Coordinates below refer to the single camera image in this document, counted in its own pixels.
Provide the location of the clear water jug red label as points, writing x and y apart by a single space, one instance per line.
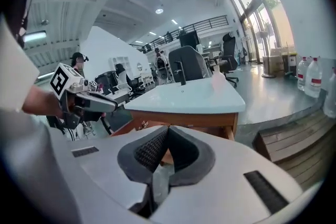
331 97
313 78
302 73

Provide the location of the black monitor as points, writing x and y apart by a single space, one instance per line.
189 39

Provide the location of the white partition panel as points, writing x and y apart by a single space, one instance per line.
110 44

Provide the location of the round ceiling light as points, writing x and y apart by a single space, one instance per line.
159 11

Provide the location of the pale pink bottle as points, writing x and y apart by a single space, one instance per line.
218 81

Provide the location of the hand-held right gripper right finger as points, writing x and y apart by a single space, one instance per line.
231 178

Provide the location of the white ceramic sink top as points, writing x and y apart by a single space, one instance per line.
183 99

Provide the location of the cardboard box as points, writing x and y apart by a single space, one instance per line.
273 65

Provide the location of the wooden sink cabinet frame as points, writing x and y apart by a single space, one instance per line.
183 119

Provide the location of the rectangular ceiling light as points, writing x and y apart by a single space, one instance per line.
34 36

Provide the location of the black mezzanine railing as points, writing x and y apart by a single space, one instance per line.
210 22

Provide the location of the yellow-lidded bin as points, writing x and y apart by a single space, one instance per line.
290 64

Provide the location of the wooden slatted platform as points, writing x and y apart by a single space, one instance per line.
296 144

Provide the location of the dark grey chair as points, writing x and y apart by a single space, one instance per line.
189 63

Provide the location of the person's left forearm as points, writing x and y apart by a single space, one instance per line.
42 102

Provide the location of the black office chair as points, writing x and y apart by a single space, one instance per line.
228 57

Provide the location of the white office chair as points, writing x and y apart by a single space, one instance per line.
122 76

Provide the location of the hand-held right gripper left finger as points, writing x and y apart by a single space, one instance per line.
110 165

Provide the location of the black faucet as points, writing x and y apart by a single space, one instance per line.
181 73

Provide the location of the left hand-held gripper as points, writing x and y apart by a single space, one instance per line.
59 81

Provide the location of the grey round platform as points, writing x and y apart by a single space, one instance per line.
275 97

